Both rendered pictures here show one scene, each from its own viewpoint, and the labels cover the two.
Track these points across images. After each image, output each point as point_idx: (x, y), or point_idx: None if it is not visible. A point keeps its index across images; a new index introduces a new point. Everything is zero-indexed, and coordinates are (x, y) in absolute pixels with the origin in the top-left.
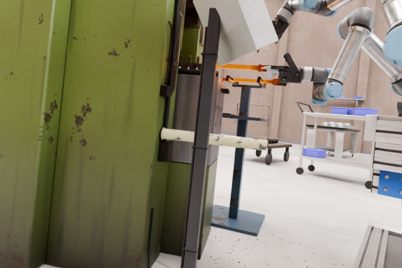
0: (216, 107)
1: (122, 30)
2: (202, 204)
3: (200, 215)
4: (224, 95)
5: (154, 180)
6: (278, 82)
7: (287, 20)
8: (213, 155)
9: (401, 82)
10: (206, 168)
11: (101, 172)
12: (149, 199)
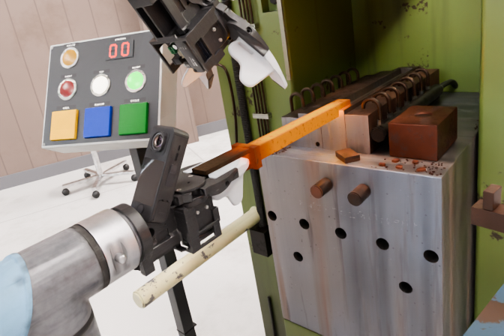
0: (285, 220)
1: None
2: (172, 295)
3: (171, 301)
4: (427, 208)
5: (263, 266)
6: (219, 232)
7: None
8: (318, 321)
9: None
10: (164, 261)
11: None
12: (256, 279)
